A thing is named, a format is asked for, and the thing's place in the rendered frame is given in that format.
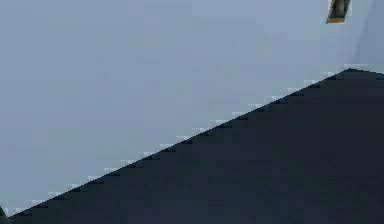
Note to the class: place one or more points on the green house plant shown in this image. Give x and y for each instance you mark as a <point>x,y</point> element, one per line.
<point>1,214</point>

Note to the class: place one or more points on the brown framed wall picture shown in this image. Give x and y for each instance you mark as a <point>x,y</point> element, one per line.
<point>338,10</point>

